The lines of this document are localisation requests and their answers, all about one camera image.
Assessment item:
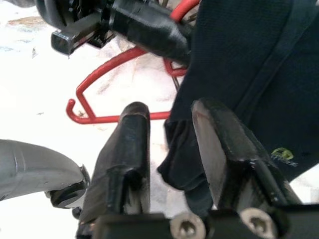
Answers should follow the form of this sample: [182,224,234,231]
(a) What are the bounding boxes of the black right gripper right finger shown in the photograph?
[191,98,302,210]

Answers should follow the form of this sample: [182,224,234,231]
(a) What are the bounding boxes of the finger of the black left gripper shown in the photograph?
[109,5,193,64]

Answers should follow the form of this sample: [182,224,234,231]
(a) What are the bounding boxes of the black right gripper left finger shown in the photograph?
[79,101,152,220]

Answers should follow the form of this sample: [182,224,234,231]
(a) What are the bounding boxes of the red plastic hanger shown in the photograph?
[65,0,201,125]

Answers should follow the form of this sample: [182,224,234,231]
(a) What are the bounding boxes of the black garment lime logo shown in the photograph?
[157,0,319,217]

